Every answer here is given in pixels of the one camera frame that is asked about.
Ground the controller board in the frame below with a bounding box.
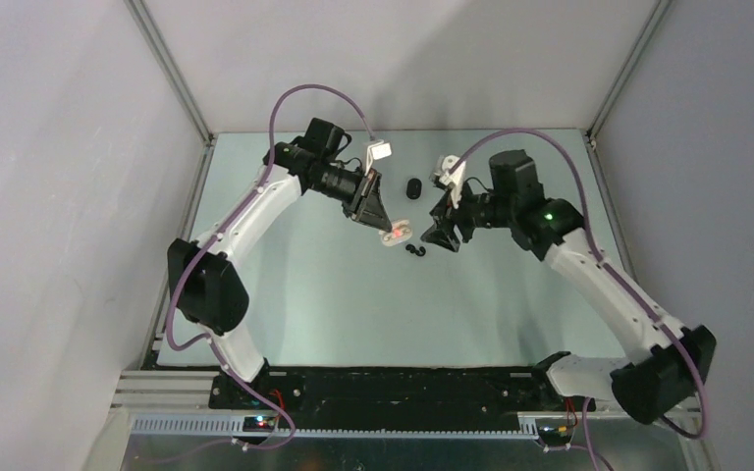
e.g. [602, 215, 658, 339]
[537, 426, 575, 448]
[242, 415, 278, 434]

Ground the left controller board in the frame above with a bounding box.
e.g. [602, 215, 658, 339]
[242, 415, 278, 434]

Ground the black earbud pair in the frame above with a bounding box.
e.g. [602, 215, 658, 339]
[404, 243, 427, 257]

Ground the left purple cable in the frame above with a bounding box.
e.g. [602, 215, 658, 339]
[164, 84, 378, 452]

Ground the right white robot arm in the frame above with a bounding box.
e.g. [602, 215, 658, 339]
[422, 150, 717, 424]

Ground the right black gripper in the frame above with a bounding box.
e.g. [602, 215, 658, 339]
[420, 179, 515, 253]

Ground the white earbud charging case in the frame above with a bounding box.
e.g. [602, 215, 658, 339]
[379, 219, 413, 247]

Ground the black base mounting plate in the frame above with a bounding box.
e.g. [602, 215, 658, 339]
[210, 363, 596, 433]

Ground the right aluminium frame post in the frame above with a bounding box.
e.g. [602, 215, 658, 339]
[586, 0, 673, 141]

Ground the aluminium frame post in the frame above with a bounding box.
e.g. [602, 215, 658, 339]
[124, 0, 214, 146]
[586, 0, 673, 141]

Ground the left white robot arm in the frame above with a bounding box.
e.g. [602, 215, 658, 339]
[167, 118, 392, 409]

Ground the right controller board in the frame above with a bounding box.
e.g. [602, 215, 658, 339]
[537, 426, 575, 448]

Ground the left aluminium frame post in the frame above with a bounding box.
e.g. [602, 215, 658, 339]
[124, 0, 214, 146]

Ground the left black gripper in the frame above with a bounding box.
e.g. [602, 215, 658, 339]
[309, 165, 391, 233]

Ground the purple cable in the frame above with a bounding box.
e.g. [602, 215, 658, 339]
[448, 128, 710, 471]
[164, 84, 378, 452]

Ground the black earbud charging case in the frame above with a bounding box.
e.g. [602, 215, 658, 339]
[405, 178, 423, 200]

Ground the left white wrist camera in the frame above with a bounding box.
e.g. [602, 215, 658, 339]
[362, 139, 392, 174]

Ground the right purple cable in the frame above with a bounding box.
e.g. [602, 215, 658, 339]
[448, 128, 710, 471]

